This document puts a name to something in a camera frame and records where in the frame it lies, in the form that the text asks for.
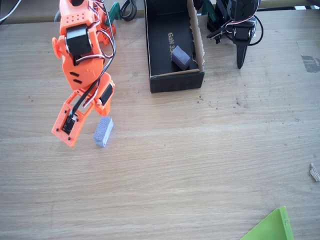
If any black cable loop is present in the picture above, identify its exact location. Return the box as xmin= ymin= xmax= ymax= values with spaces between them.
xmin=246 ymin=14 xmax=265 ymax=47

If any black cardboard box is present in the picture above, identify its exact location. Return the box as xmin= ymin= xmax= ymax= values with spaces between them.
xmin=144 ymin=0 xmax=206 ymax=94

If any purple foam block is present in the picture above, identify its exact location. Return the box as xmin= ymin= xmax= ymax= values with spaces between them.
xmin=170 ymin=45 xmax=191 ymax=71
xmin=93 ymin=116 xmax=115 ymax=148

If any black cable on orange arm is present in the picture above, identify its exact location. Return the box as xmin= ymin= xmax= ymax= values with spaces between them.
xmin=72 ymin=7 xmax=117 ymax=117

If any grey cable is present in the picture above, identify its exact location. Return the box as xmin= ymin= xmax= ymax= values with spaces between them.
xmin=0 ymin=0 xmax=22 ymax=24

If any orange camera mount with camera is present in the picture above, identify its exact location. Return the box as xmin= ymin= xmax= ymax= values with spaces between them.
xmin=51 ymin=89 xmax=97 ymax=148

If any bright green plastic plate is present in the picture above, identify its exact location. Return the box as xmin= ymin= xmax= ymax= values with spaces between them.
xmin=239 ymin=205 xmax=296 ymax=240

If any brown cardboard strip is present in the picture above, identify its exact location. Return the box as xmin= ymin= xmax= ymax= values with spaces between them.
xmin=186 ymin=0 xmax=206 ymax=73

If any small wood chip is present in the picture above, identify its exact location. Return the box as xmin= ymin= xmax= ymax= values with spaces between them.
xmin=309 ymin=162 xmax=320 ymax=183

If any dark green table clamp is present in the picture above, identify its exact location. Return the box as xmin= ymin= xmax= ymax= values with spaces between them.
xmin=201 ymin=0 xmax=219 ymax=24
xmin=104 ymin=2 xmax=122 ymax=27

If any coiled black cable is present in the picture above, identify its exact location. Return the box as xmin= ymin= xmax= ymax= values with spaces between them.
xmin=120 ymin=0 xmax=139 ymax=22

